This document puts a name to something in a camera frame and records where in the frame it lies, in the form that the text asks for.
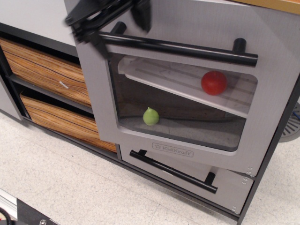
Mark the white oven shelf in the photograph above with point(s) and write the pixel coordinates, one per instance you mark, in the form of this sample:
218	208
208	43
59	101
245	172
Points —
185	81

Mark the grey lower drawer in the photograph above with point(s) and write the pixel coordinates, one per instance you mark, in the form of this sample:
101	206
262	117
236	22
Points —
232	188

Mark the red toy tomato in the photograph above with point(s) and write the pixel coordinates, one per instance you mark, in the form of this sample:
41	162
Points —
214	83

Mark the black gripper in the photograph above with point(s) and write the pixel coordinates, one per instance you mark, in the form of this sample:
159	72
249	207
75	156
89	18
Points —
88	17

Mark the black drawer handle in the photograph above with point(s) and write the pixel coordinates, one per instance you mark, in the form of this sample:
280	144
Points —
206	184

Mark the black oven door handle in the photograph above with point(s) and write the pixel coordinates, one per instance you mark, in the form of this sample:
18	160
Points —
236	56

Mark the lower wood-pattern bin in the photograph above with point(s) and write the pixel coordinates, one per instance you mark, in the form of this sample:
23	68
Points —
59	117

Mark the grey toy oven door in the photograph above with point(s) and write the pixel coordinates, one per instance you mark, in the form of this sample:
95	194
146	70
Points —
186	128

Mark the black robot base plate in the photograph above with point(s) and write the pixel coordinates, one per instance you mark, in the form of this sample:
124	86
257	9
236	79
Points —
18	212

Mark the upper wood-pattern bin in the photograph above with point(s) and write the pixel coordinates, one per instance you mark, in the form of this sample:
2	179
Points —
58	76

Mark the green toy pear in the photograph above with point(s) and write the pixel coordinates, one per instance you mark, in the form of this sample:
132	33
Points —
150	117

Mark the wood-pattern bin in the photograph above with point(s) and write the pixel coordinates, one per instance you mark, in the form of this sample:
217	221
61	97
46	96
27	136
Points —
58	76
59	117

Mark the grey round base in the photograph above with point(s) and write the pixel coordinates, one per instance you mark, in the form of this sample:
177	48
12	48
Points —
292	128

